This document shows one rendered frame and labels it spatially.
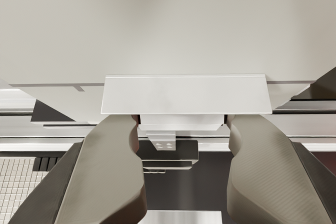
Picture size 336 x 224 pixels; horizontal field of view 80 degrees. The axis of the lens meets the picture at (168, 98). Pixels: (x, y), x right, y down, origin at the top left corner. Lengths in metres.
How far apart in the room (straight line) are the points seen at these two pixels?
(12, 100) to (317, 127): 0.54
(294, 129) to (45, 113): 0.46
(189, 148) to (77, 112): 0.25
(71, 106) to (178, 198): 0.58
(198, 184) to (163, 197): 0.12
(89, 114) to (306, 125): 0.45
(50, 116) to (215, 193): 0.58
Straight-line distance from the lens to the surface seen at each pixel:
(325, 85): 0.69
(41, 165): 0.69
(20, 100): 0.30
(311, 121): 0.54
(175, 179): 0.71
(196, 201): 0.72
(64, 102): 0.17
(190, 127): 0.22
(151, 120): 0.19
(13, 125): 0.58
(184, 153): 0.39
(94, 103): 0.16
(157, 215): 0.21
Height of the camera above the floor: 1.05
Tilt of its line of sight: 21 degrees down
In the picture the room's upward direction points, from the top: 180 degrees counter-clockwise
